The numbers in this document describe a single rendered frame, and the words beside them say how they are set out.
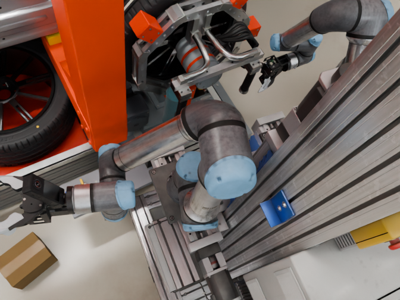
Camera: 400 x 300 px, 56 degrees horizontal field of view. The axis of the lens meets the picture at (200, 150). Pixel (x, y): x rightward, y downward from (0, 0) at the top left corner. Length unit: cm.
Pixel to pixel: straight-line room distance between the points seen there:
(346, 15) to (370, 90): 72
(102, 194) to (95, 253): 126
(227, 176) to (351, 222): 27
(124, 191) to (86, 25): 47
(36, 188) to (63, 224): 134
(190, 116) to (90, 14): 40
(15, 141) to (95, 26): 93
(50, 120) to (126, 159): 93
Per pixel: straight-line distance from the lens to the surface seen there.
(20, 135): 193
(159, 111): 226
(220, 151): 81
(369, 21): 142
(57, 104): 198
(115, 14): 113
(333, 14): 138
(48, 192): 96
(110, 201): 98
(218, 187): 82
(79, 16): 109
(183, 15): 148
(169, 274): 147
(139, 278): 219
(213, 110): 86
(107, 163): 110
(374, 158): 72
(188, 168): 123
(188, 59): 164
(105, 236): 223
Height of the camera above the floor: 218
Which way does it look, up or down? 64 degrees down
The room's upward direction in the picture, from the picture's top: 22 degrees clockwise
